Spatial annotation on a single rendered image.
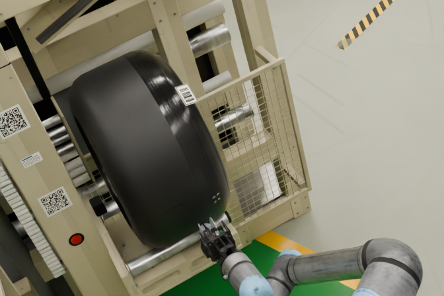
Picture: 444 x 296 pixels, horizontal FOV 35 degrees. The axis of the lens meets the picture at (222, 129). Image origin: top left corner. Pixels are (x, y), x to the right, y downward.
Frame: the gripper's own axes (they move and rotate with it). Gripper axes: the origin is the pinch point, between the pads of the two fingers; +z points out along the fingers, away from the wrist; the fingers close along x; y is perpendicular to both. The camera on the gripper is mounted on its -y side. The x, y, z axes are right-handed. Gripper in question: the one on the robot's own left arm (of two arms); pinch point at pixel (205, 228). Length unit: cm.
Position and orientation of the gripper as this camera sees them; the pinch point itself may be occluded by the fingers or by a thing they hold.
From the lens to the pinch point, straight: 198.1
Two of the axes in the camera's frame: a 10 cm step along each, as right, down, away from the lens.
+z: -4.1, -4.0, 8.2
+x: -8.7, 4.5, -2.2
